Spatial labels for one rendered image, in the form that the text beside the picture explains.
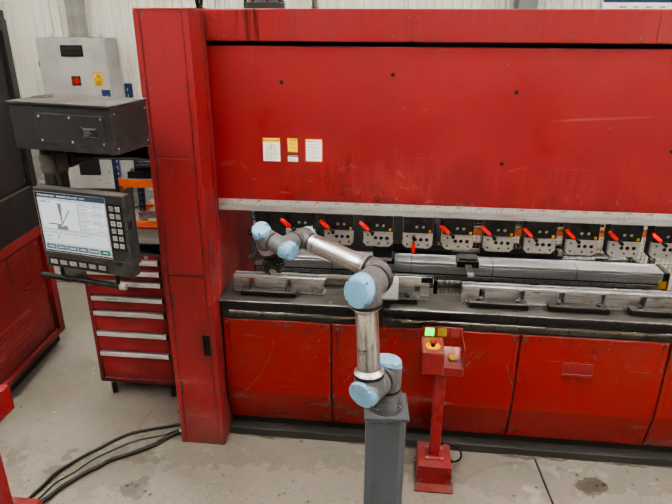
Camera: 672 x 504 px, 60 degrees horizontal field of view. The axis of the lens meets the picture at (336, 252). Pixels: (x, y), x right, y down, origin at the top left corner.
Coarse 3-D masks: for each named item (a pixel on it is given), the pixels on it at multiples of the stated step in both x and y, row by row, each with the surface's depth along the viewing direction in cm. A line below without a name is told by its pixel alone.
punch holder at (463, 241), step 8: (448, 224) 291; (456, 224) 290; (464, 224) 290; (472, 224) 289; (456, 232) 292; (464, 232) 291; (472, 232) 291; (448, 240) 294; (456, 240) 295; (464, 240) 293; (472, 240) 292; (448, 248) 295; (456, 248) 295; (464, 248) 294
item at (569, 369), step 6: (564, 366) 300; (570, 366) 300; (576, 366) 300; (582, 366) 299; (588, 366) 299; (564, 372) 302; (570, 372) 301; (576, 372) 301; (582, 372) 300; (588, 372) 300
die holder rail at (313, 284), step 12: (240, 276) 316; (252, 276) 315; (264, 276) 314; (276, 276) 314; (288, 276) 314; (300, 276) 314; (312, 276) 315; (324, 276) 314; (240, 288) 319; (300, 288) 315; (312, 288) 314
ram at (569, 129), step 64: (256, 64) 273; (320, 64) 270; (384, 64) 266; (448, 64) 263; (512, 64) 260; (576, 64) 258; (640, 64) 255; (256, 128) 284; (320, 128) 280; (384, 128) 277; (448, 128) 274; (512, 128) 271; (576, 128) 267; (640, 128) 264; (256, 192) 296; (320, 192) 292; (384, 192) 289; (448, 192) 285; (512, 192) 282; (576, 192) 278; (640, 192) 275
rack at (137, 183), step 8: (128, 88) 490; (112, 160) 464; (112, 168) 466; (120, 168) 468; (120, 176) 469; (120, 184) 470; (128, 184) 471; (136, 184) 470; (144, 184) 470; (144, 192) 522; (144, 200) 524; (144, 208) 529; (152, 208) 515; (144, 224) 483; (152, 224) 483; (256, 248) 488
